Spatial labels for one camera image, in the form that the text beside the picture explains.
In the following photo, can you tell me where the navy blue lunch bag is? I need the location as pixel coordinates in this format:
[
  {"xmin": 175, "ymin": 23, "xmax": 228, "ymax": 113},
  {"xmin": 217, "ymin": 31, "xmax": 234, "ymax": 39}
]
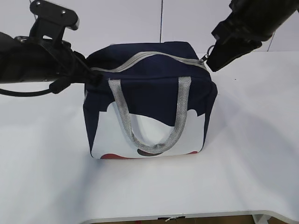
[{"xmin": 83, "ymin": 42, "xmax": 218, "ymax": 159}]

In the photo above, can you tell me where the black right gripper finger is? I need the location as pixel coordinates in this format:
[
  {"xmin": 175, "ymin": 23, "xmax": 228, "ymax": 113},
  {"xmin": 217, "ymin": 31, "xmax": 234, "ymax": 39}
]
[{"xmin": 206, "ymin": 42, "xmax": 262, "ymax": 72}]

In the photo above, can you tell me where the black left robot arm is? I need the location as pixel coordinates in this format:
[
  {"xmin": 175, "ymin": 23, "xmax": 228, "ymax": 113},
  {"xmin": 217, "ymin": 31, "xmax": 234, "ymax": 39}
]
[{"xmin": 0, "ymin": 33, "xmax": 103, "ymax": 97}]

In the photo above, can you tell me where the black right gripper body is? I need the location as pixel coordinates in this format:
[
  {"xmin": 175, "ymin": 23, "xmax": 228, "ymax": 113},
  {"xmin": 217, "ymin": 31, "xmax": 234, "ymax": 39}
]
[{"xmin": 212, "ymin": 18, "xmax": 273, "ymax": 47}]

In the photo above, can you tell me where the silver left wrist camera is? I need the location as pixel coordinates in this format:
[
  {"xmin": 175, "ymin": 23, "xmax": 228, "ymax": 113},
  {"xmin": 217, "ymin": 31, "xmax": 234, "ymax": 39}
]
[{"xmin": 29, "ymin": 0, "xmax": 79, "ymax": 30}]

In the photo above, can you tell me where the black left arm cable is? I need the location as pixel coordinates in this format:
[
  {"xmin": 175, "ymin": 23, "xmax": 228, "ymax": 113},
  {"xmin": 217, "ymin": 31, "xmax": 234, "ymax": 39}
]
[{"xmin": 0, "ymin": 79, "xmax": 64, "ymax": 97}]

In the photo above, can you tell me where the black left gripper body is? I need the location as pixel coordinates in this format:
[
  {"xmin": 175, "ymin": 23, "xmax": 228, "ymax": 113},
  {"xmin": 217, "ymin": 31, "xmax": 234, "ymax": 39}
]
[{"xmin": 47, "ymin": 41, "xmax": 103, "ymax": 94}]

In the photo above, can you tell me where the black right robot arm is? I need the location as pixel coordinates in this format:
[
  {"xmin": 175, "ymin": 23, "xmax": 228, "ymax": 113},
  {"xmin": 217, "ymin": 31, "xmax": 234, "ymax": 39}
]
[{"xmin": 206, "ymin": 0, "xmax": 299, "ymax": 72}]

